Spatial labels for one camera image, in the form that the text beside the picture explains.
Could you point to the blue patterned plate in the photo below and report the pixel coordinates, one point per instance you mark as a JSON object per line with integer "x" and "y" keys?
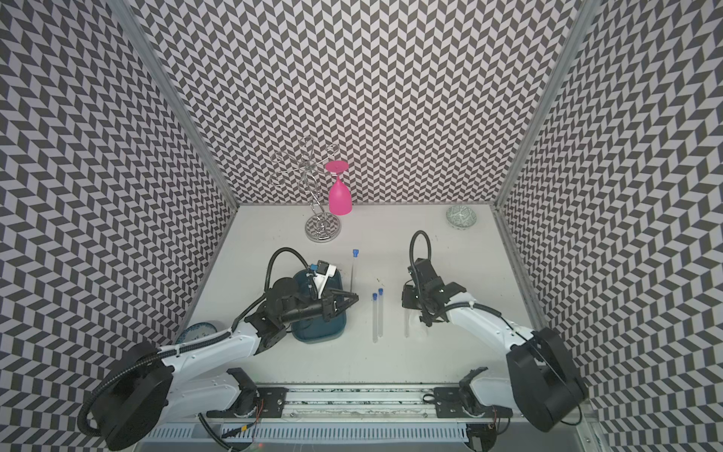
{"x": 197, "y": 331}

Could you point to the pink plastic wine glass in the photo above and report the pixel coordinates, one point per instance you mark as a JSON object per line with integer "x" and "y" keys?
{"x": 340, "y": 199}

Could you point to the teal plastic water tub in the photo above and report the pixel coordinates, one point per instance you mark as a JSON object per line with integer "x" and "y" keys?
{"x": 312, "y": 331}

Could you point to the chrome glass rack stand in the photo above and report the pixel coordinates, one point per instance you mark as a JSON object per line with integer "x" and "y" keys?
{"x": 303, "y": 166}

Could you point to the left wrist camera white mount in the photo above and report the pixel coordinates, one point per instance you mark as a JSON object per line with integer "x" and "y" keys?
{"x": 322, "y": 272}

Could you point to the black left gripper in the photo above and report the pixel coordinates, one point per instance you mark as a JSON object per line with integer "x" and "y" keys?
{"x": 329, "y": 306}

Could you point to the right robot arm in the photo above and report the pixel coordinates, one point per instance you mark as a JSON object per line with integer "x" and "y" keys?
{"x": 543, "y": 384}

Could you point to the patterned ceramic bowl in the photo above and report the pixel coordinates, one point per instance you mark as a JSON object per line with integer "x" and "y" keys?
{"x": 461, "y": 217}

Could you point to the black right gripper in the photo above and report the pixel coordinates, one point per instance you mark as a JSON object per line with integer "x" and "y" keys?
{"x": 408, "y": 298}

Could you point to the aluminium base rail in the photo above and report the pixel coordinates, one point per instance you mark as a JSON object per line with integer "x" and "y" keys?
{"x": 361, "y": 402}

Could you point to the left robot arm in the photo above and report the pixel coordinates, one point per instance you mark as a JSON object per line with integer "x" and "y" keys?
{"x": 150, "y": 385}

